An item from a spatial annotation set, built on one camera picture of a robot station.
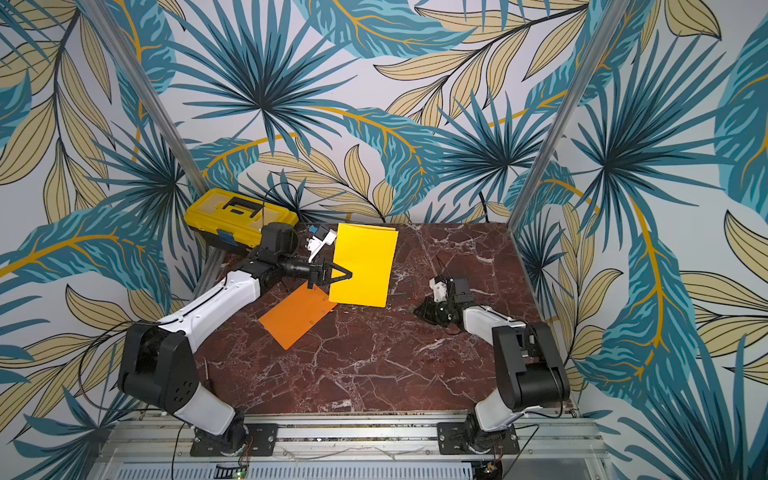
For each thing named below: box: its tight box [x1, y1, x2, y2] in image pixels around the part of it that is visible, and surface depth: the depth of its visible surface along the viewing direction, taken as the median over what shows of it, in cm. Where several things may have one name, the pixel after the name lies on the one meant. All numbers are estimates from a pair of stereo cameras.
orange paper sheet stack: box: [259, 281, 338, 351], surface depth 97 cm
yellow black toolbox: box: [184, 187, 299, 253], surface depth 102 cm
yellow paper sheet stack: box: [329, 223, 399, 308], surface depth 75 cm
